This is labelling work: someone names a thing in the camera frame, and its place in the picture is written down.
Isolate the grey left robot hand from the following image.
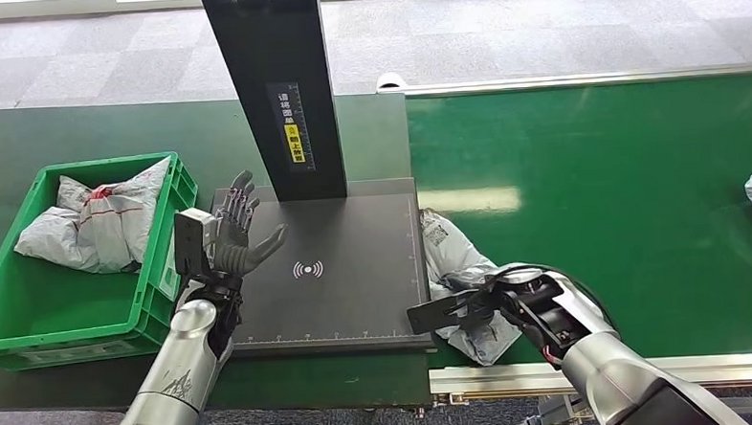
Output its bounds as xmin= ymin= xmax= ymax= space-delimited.
xmin=206 ymin=168 xmax=291 ymax=280

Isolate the black yellow label sticker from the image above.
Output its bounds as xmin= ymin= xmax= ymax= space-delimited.
xmin=265 ymin=80 xmax=317 ymax=174

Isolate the white conveyor roller cap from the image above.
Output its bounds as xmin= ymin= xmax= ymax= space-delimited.
xmin=376 ymin=70 xmax=408 ymax=92

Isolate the aluminium conveyor side rail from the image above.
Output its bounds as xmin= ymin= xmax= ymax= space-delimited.
xmin=428 ymin=351 xmax=752 ymax=402
xmin=376 ymin=61 xmax=752 ymax=100

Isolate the black weighing scanner device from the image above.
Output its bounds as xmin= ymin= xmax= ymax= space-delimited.
xmin=198 ymin=0 xmax=435 ymax=361

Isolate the green plastic basket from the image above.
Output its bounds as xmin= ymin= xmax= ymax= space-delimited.
xmin=0 ymin=149 xmax=207 ymax=373

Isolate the crumpled plain grey package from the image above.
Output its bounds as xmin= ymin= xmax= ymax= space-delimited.
xmin=11 ymin=173 xmax=101 ymax=279

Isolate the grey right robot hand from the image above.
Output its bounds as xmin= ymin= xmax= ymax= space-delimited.
xmin=443 ymin=265 xmax=513 ymax=327

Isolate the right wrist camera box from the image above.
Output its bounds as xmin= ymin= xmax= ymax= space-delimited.
xmin=406 ymin=287 xmax=484 ymax=336

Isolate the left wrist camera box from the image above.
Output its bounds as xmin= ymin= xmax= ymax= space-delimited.
xmin=172 ymin=206 xmax=222 ymax=281

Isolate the grey package with red stripe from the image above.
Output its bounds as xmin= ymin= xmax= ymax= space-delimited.
xmin=75 ymin=156 xmax=177 ymax=276

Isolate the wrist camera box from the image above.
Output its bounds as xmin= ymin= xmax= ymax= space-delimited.
xmin=172 ymin=206 xmax=222 ymax=281
xmin=406 ymin=287 xmax=484 ymax=336

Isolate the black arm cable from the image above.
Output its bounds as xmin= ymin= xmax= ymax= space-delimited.
xmin=479 ymin=259 xmax=614 ymax=341

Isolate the green conveyor belt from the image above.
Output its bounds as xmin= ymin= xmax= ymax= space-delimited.
xmin=403 ymin=73 xmax=752 ymax=370

